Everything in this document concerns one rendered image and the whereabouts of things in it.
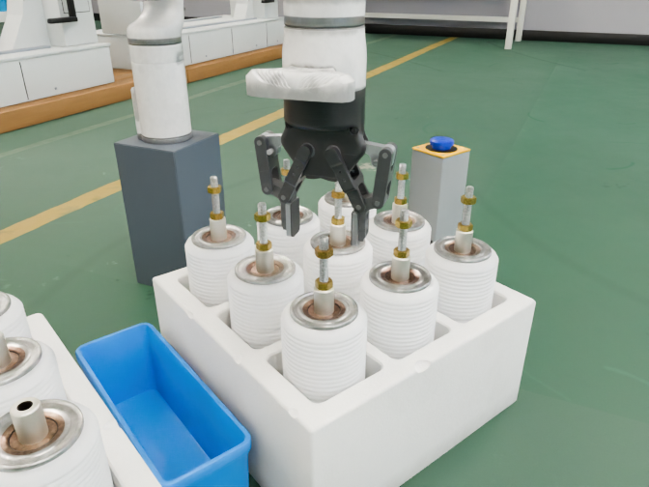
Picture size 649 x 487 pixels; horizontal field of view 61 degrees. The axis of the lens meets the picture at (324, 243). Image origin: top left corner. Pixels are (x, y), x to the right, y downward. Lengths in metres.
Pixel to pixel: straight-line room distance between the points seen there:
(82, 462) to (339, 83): 0.36
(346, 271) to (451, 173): 0.31
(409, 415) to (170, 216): 0.60
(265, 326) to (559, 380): 0.51
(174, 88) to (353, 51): 0.61
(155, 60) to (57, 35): 1.98
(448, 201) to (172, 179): 0.49
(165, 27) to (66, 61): 1.87
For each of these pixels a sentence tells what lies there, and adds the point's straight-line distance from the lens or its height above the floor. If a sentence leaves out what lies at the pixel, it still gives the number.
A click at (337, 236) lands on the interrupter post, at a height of 0.27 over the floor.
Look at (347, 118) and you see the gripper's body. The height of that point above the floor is 0.47.
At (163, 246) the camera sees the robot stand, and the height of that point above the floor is 0.10.
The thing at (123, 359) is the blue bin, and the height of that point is 0.07.
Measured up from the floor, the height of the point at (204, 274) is 0.22.
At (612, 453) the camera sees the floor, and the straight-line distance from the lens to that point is 0.89.
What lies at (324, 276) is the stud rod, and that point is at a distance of 0.59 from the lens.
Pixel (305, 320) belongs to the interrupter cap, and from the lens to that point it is 0.59.
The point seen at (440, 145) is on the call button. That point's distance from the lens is 0.96.
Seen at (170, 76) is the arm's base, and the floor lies 0.42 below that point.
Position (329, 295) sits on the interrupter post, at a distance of 0.59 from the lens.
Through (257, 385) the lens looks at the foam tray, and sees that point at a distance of 0.64.
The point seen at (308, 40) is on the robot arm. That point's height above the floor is 0.53.
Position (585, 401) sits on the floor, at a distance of 0.96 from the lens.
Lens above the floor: 0.59
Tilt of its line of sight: 26 degrees down
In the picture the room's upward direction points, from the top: straight up
